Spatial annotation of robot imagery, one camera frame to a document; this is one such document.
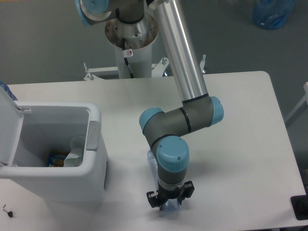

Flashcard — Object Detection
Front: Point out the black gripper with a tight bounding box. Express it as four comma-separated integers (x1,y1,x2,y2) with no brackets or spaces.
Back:
146,180,194,211

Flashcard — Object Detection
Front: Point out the clear plastic water bottle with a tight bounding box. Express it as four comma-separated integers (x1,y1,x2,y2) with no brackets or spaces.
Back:
147,150,180,213

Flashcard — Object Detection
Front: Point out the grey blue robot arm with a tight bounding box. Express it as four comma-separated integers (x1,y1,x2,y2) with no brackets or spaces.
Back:
75,0,224,209

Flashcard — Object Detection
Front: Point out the white trash can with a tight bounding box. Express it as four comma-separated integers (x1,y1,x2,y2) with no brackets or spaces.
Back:
0,100,108,202

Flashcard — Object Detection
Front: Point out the white trash can lid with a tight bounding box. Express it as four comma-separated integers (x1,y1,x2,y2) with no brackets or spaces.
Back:
0,88,31,166

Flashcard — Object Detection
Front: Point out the blue yellow snack packet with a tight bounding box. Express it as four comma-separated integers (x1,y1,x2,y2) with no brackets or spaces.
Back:
47,149,69,167

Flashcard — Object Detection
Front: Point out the black device at edge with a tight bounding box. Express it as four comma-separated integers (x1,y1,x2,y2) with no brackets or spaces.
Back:
291,195,308,220

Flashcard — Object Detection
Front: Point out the small black key fob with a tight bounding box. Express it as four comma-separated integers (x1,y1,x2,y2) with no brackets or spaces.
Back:
7,211,14,218

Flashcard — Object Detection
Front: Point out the blue patterned item behind lid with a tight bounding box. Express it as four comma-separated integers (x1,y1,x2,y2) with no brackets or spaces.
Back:
0,81,18,101

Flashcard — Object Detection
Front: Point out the blue plastic bag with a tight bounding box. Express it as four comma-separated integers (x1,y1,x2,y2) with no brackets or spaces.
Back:
252,0,296,30

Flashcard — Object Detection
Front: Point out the white pedestal foot bracket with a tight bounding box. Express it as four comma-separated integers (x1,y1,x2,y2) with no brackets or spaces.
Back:
83,54,207,81

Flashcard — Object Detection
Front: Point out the black pedestal cable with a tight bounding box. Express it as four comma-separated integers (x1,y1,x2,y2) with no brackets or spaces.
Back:
121,37,135,79

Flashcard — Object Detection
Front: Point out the white frame at right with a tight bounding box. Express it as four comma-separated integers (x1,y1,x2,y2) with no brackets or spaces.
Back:
284,82,308,128

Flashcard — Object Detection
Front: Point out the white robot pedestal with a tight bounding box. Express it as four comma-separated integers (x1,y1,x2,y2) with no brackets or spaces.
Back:
105,13,158,79

